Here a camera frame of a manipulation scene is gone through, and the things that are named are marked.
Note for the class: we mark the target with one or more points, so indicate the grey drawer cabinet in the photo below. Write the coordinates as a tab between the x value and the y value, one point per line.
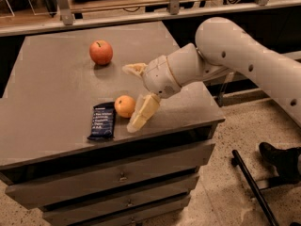
65	151

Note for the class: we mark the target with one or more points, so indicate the metal railing frame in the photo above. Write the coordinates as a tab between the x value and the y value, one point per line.
43	16

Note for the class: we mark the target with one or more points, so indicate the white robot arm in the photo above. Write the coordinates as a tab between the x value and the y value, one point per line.
221	46

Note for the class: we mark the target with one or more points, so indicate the black chair leg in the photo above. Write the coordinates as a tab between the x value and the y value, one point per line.
238	161

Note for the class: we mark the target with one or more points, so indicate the orange fruit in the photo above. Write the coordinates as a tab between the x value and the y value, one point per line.
125	106

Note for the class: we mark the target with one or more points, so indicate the black shoe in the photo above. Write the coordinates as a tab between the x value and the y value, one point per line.
287	162

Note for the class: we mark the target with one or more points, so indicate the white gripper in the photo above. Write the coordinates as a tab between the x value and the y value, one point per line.
160	75

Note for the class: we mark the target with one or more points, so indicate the blue rxbar wrapper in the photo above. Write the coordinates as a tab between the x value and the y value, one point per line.
103	121

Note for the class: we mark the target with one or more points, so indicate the red apple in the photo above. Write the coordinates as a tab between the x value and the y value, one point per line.
101	52

